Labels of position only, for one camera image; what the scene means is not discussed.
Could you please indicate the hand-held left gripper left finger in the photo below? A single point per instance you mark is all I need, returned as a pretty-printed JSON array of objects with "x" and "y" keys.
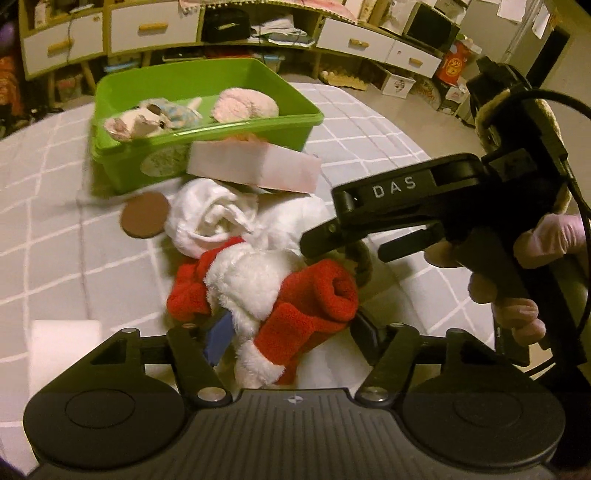
[{"x": 219, "y": 342}]

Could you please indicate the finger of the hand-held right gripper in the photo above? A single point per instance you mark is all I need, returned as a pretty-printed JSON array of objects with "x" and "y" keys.
[
  {"x": 392, "y": 191},
  {"x": 408, "y": 244}
]

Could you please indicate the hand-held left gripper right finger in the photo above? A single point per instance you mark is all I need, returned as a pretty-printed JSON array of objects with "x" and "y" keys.
[{"x": 367, "y": 337}]

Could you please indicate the red and white santa plush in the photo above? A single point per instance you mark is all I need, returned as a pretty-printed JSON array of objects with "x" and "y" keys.
[{"x": 286, "y": 304}]

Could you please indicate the pink foam block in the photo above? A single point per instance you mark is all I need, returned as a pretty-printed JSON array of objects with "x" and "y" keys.
[{"x": 254, "y": 166}]

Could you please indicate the brown round foam disc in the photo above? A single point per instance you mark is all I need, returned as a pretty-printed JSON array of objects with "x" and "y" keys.
[{"x": 144, "y": 215}]

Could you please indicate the white foam block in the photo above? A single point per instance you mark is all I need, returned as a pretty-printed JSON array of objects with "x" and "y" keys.
[{"x": 64, "y": 341}]

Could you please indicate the green plastic bin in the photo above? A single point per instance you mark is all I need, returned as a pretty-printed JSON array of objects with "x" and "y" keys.
[{"x": 198, "y": 138}]

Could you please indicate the white cardboard box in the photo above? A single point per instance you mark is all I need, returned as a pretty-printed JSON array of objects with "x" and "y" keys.
[{"x": 398, "y": 83}]

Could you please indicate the red printed box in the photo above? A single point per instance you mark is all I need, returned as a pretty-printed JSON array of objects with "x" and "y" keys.
[{"x": 452, "y": 64}]

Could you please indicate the black microwave oven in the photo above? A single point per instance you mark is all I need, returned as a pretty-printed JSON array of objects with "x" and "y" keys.
[{"x": 429, "y": 27}]

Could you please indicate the pink plush toy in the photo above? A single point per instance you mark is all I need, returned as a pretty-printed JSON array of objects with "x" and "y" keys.
[{"x": 244, "y": 105}]

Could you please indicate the black bag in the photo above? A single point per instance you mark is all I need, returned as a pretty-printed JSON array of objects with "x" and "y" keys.
[{"x": 227, "y": 25}]

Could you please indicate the grey mouse plush toy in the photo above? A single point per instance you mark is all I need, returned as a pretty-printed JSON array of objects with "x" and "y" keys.
[{"x": 147, "y": 117}]

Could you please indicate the wooden cabinet with white drawers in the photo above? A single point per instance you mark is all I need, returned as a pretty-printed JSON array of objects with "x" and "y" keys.
[{"x": 152, "y": 27}]

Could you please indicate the orange printed bag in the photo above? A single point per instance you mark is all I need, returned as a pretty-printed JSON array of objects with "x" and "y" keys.
[{"x": 9, "y": 87}]

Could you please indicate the purple ball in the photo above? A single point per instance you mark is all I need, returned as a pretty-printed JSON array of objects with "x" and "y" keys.
[{"x": 7, "y": 34}]

